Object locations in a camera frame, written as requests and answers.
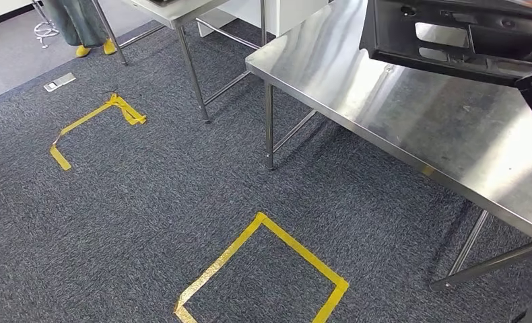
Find black plastic panel part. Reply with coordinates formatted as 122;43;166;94
358;0;532;88

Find stainless steel workbench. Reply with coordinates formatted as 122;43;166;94
245;0;532;294

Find yellow floor tape square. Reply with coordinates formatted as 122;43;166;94
173;211;351;323

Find stainless steel table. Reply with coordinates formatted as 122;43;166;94
91;0;268;125

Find open yellow floor tape mark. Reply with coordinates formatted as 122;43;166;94
48;92;147;172

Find silver floor outlet plate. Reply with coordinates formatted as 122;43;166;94
42;72;77;94

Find person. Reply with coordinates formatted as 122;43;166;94
42;0;118;59

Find silver stool base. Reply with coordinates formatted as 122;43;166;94
30;0;61;50

